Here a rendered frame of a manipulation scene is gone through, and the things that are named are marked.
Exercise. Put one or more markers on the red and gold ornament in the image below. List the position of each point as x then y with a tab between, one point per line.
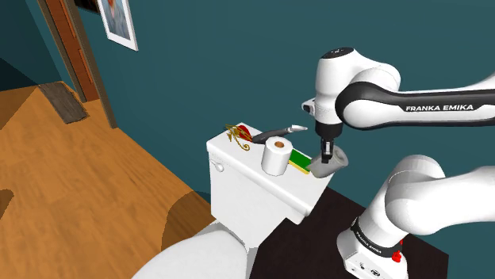
241	133

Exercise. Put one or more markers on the green and yellow sponge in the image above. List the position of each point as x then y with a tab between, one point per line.
299	159

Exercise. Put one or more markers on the white framed wall picture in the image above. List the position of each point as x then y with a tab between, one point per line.
118	23

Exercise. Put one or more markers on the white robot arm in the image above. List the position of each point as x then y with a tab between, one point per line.
410	201

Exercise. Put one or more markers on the brown wooden door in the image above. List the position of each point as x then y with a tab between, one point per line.
73	50

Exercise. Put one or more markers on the dark robot stand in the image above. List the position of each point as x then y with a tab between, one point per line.
309	247

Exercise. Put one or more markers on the black and silver brush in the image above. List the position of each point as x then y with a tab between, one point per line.
270	135

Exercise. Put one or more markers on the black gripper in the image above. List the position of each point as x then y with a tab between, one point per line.
329	130

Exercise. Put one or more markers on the white toilet paper roll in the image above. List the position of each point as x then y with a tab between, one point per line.
275	160

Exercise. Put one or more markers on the grey cup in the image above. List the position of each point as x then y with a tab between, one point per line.
334	166

